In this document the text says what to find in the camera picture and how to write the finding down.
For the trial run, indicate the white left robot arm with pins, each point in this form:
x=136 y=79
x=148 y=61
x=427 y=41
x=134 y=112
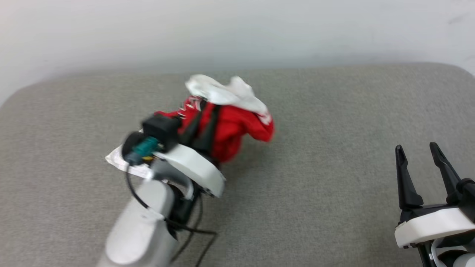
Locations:
x=137 y=230

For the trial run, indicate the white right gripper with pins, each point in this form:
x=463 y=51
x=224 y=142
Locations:
x=434 y=224

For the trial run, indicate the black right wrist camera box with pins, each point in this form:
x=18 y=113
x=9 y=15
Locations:
x=469 y=193

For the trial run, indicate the teal left camera connector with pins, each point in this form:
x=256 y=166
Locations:
x=143 y=148

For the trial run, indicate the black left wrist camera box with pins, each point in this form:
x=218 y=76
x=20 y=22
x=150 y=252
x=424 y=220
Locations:
x=161 y=128

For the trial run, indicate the grey fabric sofa cushion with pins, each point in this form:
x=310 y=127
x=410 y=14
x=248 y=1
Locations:
x=334 y=185

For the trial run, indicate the red and white basketball jersey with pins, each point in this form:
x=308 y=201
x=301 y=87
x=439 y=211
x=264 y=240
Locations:
x=233 y=126

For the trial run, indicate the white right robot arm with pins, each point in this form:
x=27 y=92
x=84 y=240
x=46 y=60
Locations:
x=451 y=257

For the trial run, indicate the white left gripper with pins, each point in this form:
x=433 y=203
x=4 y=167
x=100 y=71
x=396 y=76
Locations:
x=196 y=167

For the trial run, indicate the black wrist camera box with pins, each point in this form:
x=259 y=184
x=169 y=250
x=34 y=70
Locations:
x=161 y=128
x=469 y=193

